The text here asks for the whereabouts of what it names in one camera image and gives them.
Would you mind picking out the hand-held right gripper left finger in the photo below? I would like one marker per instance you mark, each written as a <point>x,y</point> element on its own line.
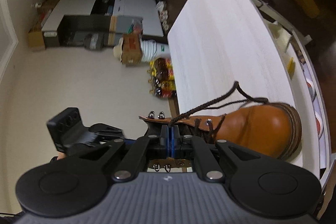
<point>164,141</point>

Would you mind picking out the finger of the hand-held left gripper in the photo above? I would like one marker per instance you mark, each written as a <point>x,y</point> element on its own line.
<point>107,133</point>

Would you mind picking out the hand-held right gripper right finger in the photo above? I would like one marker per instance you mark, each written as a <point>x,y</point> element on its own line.
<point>174,141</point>

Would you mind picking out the dark brown shoelace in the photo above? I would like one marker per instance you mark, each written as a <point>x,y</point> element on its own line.
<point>197,132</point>

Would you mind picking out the brown leather boot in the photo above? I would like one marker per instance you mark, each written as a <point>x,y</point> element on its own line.
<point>262,129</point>

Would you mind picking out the cluster of cooking oil bottles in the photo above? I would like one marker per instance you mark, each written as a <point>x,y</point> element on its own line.
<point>162,77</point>

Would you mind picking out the open cardboard box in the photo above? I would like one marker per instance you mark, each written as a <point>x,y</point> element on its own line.
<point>131,49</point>

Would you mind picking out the small brown cardboard box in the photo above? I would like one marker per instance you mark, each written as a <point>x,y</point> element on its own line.
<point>36,41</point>

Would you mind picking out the grey and black carton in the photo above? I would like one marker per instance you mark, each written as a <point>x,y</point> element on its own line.
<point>86,32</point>

